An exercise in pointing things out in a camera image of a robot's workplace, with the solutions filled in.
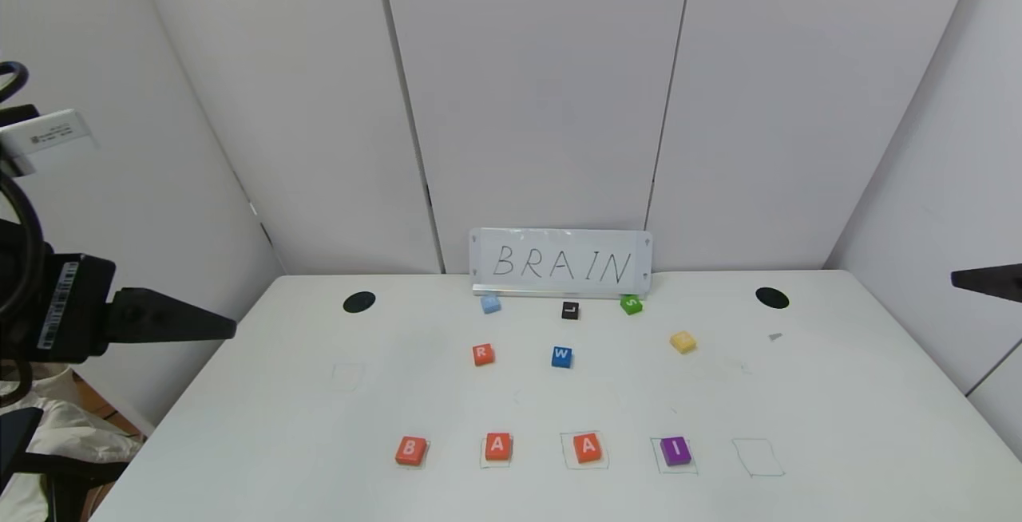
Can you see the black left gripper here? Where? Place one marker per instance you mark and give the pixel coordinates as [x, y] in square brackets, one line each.
[70, 306]

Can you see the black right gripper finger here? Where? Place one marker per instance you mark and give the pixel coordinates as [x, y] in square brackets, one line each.
[998, 282]

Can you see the orange block letter R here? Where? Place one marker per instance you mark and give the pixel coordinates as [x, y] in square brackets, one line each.
[482, 354]

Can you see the orange block letter A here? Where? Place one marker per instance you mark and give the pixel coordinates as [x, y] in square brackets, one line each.
[497, 446]
[587, 448]

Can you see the white crumpled cloth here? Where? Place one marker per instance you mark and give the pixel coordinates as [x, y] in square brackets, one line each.
[80, 434]

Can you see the dark office chair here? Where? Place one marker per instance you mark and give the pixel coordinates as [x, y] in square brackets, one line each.
[20, 442]

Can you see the black table grommet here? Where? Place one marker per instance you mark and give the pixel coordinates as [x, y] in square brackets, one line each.
[772, 298]
[359, 302]

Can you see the orange block letter B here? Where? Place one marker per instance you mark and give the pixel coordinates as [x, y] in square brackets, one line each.
[411, 450]

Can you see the yellow letter block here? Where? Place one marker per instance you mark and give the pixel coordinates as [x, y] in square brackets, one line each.
[683, 342]

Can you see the light blue letter block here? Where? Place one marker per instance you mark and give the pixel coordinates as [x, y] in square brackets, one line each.
[491, 304]

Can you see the purple block letter I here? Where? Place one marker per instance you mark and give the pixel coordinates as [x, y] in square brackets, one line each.
[675, 450]

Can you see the green block letter S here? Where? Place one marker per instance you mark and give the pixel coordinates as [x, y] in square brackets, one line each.
[631, 305]

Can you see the white BRAIN whiteboard sign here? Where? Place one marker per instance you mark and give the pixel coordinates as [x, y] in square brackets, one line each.
[559, 266]

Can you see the blue block letter W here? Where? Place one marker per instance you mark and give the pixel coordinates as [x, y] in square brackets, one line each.
[561, 357]

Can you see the black block letter L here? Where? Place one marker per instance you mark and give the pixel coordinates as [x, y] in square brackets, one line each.
[569, 311]

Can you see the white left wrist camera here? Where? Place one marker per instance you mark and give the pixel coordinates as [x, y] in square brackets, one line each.
[48, 135]

